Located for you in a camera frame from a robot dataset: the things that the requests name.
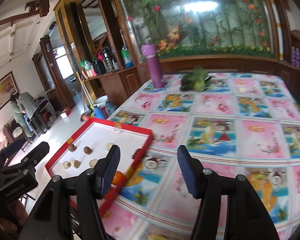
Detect person in green coat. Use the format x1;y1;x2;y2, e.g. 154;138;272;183
10;94;33;139

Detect small beige piece far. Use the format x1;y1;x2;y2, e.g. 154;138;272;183
238;87;247;94

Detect purple bottles on shelf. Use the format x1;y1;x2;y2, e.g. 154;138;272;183
291;47;300;68

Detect brown longan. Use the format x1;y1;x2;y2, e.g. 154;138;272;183
68;144;76;152

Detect person in grey coat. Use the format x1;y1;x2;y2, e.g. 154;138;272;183
17;92;50;133

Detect green leafy vegetable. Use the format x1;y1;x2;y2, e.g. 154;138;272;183
180;66;212;92

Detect framed wall painting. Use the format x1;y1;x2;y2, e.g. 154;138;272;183
0;72;19;110

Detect orange tangerine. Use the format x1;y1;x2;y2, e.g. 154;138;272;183
111;171;127;186
104;186;115;200

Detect white basin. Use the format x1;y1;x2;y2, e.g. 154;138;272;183
94;95;108;108

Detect grey blue thermos on floor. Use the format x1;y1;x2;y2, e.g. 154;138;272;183
105;101;117;116

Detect red white shallow box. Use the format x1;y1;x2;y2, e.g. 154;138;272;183
45;118;154;216

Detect floral glass partition panel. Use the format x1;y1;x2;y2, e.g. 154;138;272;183
119;0;274;62

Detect colourful fruit print tablecloth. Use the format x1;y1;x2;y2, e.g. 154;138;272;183
103;73;300;239

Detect purple thermos bottle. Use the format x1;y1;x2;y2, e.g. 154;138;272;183
141;44;165;88

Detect wooden sideboard cabinet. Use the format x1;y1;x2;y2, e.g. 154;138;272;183
84;67;143;107

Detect small beige cake cube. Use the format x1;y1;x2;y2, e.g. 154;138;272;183
71;160;81;168

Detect brown round longan fruit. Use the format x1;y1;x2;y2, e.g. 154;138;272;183
83;146;93;154

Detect black kettle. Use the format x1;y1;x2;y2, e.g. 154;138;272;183
101;47;114;72

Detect broom with yellow handle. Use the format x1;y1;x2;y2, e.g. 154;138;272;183
76;71;95;118

